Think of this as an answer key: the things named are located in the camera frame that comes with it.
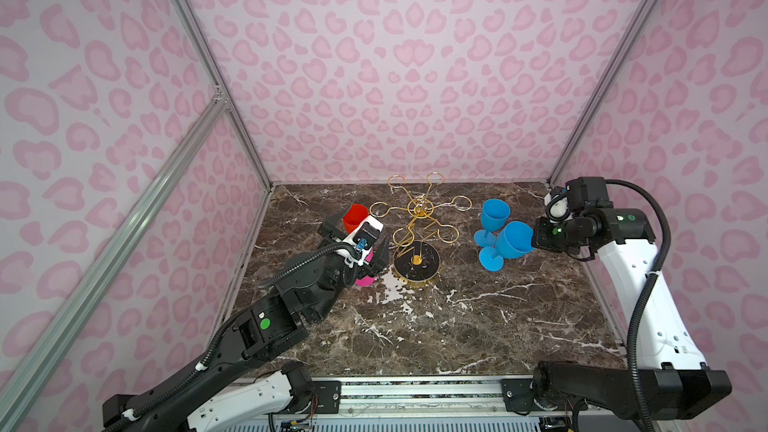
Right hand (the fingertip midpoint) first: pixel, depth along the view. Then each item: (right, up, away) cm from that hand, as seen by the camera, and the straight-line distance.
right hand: (533, 235), depth 72 cm
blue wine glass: (-5, -1, -2) cm, 6 cm away
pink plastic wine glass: (-42, -16, +21) cm, 50 cm away
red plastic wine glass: (-46, +5, +22) cm, 51 cm away
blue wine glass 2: (-3, +5, +20) cm, 20 cm away
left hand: (-39, +5, -15) cm, 42 cm away
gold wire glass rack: (-27, -10, +23) cm, 37 cm away
